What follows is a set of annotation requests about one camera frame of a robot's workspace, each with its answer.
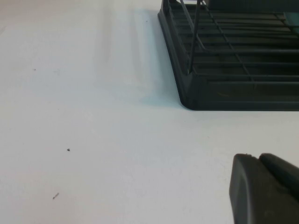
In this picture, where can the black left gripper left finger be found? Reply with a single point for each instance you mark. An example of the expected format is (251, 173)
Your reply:
(252, 193)

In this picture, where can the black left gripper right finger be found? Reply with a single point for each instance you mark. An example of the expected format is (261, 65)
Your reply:
(280, 170)

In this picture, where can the green plate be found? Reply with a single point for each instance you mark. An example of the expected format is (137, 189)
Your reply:
(292, 23)

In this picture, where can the black plastic drip tray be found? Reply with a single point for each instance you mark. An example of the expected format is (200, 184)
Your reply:
(233, 98)

